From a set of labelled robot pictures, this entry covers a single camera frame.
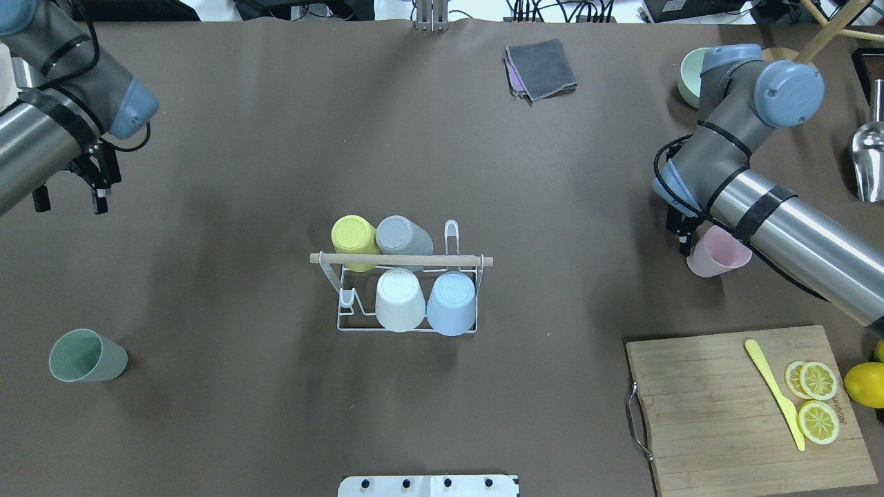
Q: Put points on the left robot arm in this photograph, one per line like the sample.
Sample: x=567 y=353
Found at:
x=81 y=93

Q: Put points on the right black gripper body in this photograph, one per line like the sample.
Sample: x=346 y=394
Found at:
x=681 y=227

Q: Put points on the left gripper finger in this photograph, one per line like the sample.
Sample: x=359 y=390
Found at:
x=100 y=200

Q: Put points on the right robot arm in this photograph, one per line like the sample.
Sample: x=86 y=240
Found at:
x=743 y=99

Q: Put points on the whole yellow lemon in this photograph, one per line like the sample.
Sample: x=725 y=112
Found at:
x=864 y=384

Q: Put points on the blue cup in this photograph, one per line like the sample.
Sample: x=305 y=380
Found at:
x=452 y=305

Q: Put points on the pink cup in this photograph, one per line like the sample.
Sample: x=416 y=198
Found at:
x=716 y=253

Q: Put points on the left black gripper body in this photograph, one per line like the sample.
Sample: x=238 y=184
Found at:
x=92 y=168

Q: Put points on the lemon slice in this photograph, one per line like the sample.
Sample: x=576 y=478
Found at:
x=818 y=422
x=792 y=378
x=818 y=381

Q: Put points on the grey cup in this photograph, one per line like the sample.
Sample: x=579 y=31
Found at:
x=397 y=235

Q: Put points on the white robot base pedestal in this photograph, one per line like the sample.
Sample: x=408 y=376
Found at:
x=431 y=485

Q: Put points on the white cup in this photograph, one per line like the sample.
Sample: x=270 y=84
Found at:
x=400 y=304

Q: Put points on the yellow plastic knife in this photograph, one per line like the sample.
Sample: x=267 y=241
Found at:
x=786 y=406

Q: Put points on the metal scoop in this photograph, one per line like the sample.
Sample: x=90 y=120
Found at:
x=867 y=149

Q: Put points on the wooden cutting board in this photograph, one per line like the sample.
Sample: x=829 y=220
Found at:
x=714 y=429

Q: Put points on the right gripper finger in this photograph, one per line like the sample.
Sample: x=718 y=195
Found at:
x=685 y=244

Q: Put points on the green bowl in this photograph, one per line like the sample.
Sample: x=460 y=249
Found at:
x=689 y=80

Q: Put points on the wooden mug tree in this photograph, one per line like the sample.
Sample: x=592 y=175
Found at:
x=837 y=26

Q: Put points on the grey folded cloth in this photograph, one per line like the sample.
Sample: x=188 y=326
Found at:
x=539 y=70

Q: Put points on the yellow cup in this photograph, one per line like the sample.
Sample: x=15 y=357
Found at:
x=353 y=234

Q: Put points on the white wire cup holder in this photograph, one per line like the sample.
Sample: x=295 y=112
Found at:
x=355 y=277

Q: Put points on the green cup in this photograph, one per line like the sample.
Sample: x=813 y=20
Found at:
x=82 y=355

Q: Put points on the green lime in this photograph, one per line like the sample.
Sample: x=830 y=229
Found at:
x=878 y=353

